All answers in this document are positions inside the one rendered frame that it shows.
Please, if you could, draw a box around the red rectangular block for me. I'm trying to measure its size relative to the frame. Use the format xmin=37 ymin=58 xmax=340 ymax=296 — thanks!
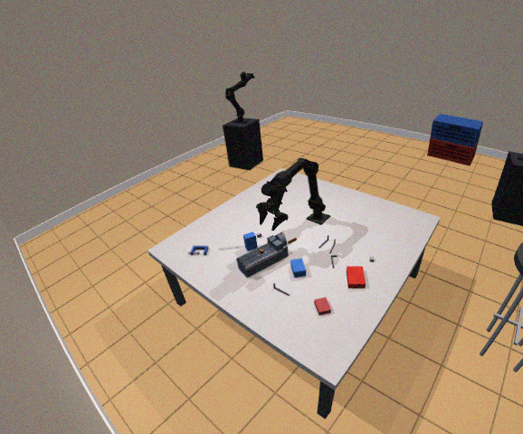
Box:
xmin=346 ymin=266 xmax=366 ymax=288
xmin=314 ymin=297 xmax=331 ymax=316

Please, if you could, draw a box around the blue rectangular block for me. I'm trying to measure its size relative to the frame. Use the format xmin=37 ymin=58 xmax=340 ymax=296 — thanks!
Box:
xmin=243 ymin=232 xmax=258 ymax=251

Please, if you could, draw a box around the blue cube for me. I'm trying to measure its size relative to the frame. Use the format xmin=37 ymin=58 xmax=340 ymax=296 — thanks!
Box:
xmin=290 ymin=259 xmax=306 ymax=278

